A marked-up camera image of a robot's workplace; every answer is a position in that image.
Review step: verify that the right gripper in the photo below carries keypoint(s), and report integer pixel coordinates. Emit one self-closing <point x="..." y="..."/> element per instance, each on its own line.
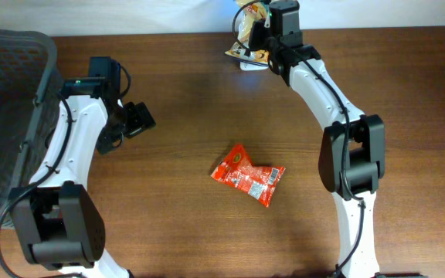
<point x="256" y="35"/>

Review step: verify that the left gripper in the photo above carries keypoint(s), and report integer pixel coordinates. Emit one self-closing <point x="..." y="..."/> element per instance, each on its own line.
<point x="138" y="118"/>

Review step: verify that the yellow wet wipes pack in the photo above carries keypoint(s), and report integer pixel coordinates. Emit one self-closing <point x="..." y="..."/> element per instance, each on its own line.
<point x="249" y="13"/>

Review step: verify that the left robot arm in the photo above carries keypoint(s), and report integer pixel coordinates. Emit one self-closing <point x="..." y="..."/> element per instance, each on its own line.
<point x="57" y="224"/>

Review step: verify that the grey plastic mesh basket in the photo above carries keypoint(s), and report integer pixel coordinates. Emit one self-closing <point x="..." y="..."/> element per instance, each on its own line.
<point x="29" y="108"/>

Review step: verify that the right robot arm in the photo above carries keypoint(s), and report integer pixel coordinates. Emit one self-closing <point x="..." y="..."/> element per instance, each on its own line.
<point x="352" y="158"/>

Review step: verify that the white barcode scanner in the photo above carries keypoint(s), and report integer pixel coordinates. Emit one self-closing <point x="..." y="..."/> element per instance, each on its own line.
<point x="247" y="66"/>

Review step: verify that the red snack bag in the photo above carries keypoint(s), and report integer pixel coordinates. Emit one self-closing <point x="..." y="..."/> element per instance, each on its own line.
<point x="238" y="171"/>

